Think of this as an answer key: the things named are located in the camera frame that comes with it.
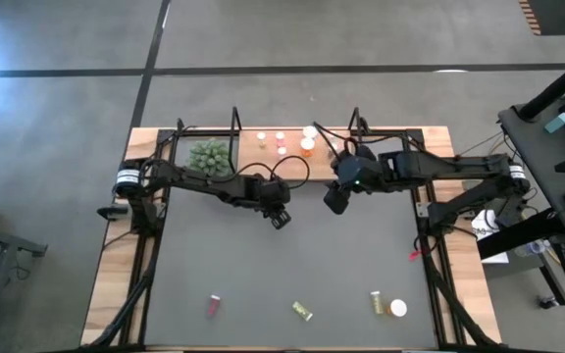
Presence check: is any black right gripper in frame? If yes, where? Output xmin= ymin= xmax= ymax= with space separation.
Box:
xmin=323 ymin=151 xmax=384 ymax=216

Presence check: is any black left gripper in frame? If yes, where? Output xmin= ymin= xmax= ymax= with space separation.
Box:
xmin=257 ymin=178 xmax=293 ymax=230

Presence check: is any wooden shelf with black legs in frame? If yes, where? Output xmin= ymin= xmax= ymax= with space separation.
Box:
xmin=228 ymin=106 xmax=370 ymax=186

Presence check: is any grey table mat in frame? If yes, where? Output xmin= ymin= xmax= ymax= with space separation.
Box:
xmin=144 ymin=131 xmax=438 ymax=349

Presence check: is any green potted plant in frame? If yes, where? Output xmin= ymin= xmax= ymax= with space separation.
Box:
xmin=186 ymin=138 xmax=233 ymax=177

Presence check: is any white paper sheet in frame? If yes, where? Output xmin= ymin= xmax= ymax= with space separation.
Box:
xmin=471 ymin=209 xmax=509 ymax=265

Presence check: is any clear water bottle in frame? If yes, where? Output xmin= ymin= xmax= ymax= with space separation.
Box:
xmin=513 ymin=238 xmax=548 ymax=259

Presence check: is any grey side desk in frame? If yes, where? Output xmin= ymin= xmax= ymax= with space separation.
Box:
xmin=476 ymin=90 xmax=565 ymax=320

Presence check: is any teal box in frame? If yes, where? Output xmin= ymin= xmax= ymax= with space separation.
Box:
xmin=544 ymin=112 xmax=565 ymax=134

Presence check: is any black pole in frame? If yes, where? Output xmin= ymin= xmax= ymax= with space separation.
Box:
xmin=516 ymin=47 xmax=565 ymax=122

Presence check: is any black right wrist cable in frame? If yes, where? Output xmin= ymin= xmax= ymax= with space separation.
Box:
xmin=313 ymin=121 xmax=411 ymax=158

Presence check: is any black metal station frame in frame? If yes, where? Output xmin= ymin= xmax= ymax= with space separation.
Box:
xmin=85 ymin=115 xmax=499 ymax=352

